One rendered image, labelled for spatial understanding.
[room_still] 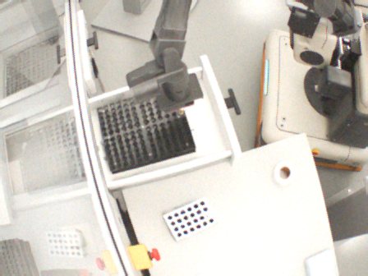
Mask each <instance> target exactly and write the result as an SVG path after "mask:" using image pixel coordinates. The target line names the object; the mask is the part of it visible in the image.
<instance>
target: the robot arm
mask: <svg viewBox="0 0 368 276"><path fill-rule="evenodd" d="M192 1H193V0H163V2H162V5H161V8H160V11H159V15H158V17H157V19H156V22H155V25H154V29H153V30H152V34H151V37H150V38H149V48H150V49H151V53H152V54H153V55H154V57H155V59H154V60H151V61H149V62H146V63H145V65H144V66H142V67H139V68H136V69H135V70H133V71H131V72H129V73H127V74H126V82H127V84H128V87H129V88H130V89H129V90H130V92H131V96H132V98H133V102H134V105H137V104H138V103H140V102H143V101H145V100H147V99H151V98H153V97H155V98H156V101H157V104H158V106H159V111H161V112H162V111H164V112H165V113H168V112H175V111H178V110H180V108H188V107H191V106H194V104H195V103H194V100H197V99H203V98H204V95H203V93H202V90H201V88H200V83H199V81H198V78H197V76H196V74H195V73H191V74H189V75H188V70H187V66H186V64H185V63H184V62H183V61H181V59H182V57H183V54H184V50H185V47H186V40H185V38H186V32H187V28H188V19H189V18H188V15H189V11H190V9H191V4H192ZM298 1H299V2H300V3H302V4H303V5H304V6H306V7H308V8H307V11H311V10H312V11H313V12H314V13H315V16H317V17H318V18H320V17H327V18H328V19H329V20H330V21H331V22H332V23H333V24H332V27H333V34H334V35H335V36H336V37H337V38H339V37H340V38H341V37H343V36H344V37H345V36H347V35H352V34H355V33H357V31H358V29H357V21H356V17H355V11H354V6H353V5H354V4H353V2H352V1H351V0H350V2H348V3H346V2H344V1H343V0H298Z"/></svg>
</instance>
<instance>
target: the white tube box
mask: <svg viewBox="0 0 368 276"><path fill-rule="evenodd" d="M212 211H213V210H212V209H211V207H210V206H209V203H208V201H207V199H206V198H205V197H202V198H200V199H198V200H196V201H194V202H192V203H190V204H188V205H186V206H184V207H181V208H180V209H177V210H174V211H172V212H170V213H168V214H165V215H163V218H164V219H165V220H166V222H167V224H168V226H169V227H170V229H171V231H172V234H173V236H174V237H175V238H176V239H177V242H178V241H180V240H183V239H185V238H187V237H189V236H193V235H194V234H196V233H198V232H200V231H204V230H205V229H207V228H210V227H212V226H214V225H215V224H217V223H218V220H217V219H216V218H215V216H214V213H213V212H212ZM207 213H210V216H209V217H206V216H207Z"/></svg>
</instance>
